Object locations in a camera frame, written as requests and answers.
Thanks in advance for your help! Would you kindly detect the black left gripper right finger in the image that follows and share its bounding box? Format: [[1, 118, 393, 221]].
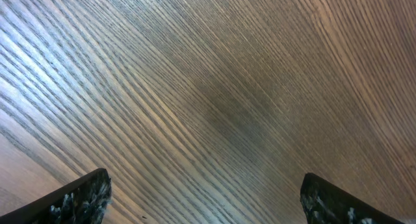
[[300, 173, 402, 224]]

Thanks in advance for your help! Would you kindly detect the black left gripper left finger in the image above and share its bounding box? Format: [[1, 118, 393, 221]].
[[1, 168, 112, 224]]

